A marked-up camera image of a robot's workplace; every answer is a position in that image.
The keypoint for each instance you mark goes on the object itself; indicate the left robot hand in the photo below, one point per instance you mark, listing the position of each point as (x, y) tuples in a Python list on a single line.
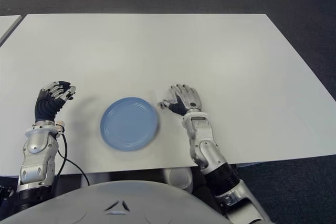
[(46, 106)]

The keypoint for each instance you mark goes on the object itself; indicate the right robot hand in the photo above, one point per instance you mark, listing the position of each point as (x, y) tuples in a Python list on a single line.
[(187, 100)]

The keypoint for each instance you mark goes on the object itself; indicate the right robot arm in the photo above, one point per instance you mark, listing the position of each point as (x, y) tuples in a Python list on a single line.
[(212, 150)]

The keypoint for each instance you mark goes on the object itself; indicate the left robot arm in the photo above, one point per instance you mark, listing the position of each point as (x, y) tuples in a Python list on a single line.
[(38, 153)]

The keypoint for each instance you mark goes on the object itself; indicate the blue round plate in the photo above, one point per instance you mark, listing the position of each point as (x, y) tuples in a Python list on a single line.
[(129, 124)]

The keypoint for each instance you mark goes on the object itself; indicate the grey right robot leg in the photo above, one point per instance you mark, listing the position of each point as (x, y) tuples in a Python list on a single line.
[(178, 178)]

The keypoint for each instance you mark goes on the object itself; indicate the white side table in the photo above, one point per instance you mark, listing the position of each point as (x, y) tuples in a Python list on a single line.
[(8, 26)]

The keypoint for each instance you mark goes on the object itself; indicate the grey robot torso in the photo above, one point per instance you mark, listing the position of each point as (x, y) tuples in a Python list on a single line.
[(105, 203)]

